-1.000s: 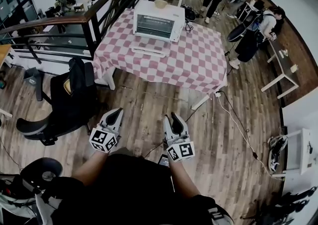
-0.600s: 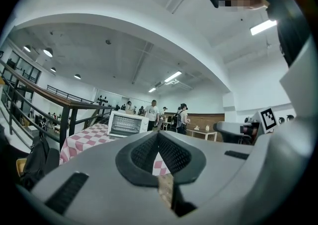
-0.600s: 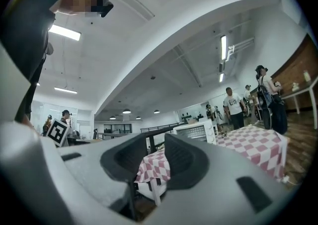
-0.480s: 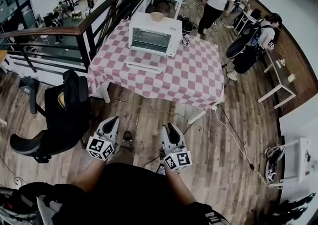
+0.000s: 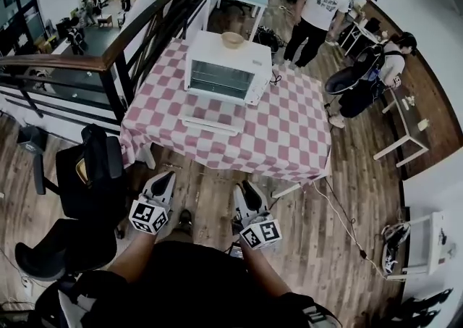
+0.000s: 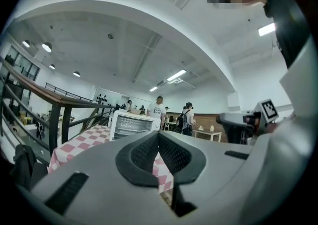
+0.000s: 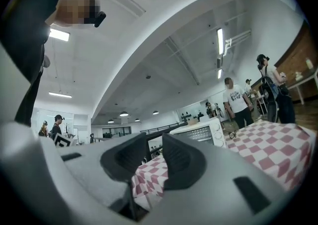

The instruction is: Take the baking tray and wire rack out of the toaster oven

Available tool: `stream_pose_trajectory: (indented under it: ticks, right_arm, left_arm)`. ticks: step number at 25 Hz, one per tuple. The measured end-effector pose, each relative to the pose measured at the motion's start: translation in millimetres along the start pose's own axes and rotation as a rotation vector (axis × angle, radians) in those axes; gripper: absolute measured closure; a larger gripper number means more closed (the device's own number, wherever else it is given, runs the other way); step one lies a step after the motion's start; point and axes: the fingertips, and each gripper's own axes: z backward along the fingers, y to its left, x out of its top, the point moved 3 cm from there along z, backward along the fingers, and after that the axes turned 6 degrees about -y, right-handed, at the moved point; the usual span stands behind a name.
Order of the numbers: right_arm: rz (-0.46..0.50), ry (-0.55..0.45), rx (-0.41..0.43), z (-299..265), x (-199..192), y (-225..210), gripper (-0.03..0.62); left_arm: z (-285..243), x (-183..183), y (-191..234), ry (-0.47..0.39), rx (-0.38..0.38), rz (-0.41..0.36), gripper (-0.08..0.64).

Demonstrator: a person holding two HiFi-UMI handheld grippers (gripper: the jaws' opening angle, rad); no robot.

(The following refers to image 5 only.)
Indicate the black office chair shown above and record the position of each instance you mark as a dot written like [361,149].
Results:
[90,181]

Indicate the grey bin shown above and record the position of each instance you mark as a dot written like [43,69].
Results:
[30,138]

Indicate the person's left forearm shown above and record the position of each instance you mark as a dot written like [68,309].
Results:
[135,252]

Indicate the white toaster oven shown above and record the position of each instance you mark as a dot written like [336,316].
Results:
[231,56]

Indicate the pink white checkered tablecloth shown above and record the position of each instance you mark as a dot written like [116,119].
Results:
[278,127]

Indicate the person's right forearm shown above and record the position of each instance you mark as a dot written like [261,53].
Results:
[262,265]

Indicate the tan bowl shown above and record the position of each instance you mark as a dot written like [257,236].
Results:
[232,40]

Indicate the dark wooden railing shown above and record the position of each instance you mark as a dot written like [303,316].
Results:
[108,60]

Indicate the white desk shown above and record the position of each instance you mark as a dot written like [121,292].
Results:
[356,35]

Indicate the pair of sneakers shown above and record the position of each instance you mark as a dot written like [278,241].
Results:
[394,243]

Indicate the black round chair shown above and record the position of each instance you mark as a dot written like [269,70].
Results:
[341,82]

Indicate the small wooden stool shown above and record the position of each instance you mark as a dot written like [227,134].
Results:
[105,20]

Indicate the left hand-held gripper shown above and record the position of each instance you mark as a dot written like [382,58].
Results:
[148,216]

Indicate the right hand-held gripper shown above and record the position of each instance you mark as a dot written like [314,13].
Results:
[262,234]

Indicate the white stool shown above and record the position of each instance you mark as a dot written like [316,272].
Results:
[432,243]

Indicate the black device screen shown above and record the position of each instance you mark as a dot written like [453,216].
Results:
[237,251]

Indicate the brown top side table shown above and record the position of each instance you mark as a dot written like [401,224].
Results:
[410,120]

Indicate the person's black clothing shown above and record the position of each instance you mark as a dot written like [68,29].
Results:
[195,290]

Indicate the person's dark shoe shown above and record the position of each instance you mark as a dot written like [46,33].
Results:
[185,218]

